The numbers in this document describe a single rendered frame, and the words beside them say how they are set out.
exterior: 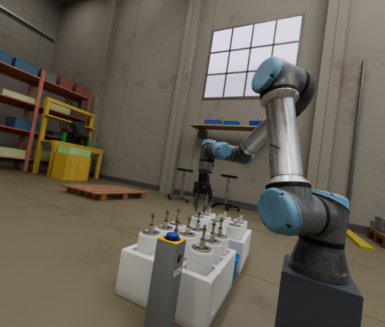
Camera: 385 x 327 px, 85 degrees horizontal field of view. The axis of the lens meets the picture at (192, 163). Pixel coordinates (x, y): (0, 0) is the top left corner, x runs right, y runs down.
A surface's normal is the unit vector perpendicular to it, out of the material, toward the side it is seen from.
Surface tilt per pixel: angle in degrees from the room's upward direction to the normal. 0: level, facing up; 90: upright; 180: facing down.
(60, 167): 90
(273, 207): 97
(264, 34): 90
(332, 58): 90
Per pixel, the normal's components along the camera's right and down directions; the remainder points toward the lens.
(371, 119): -0.44, -0.11
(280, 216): -0.90, -0.03
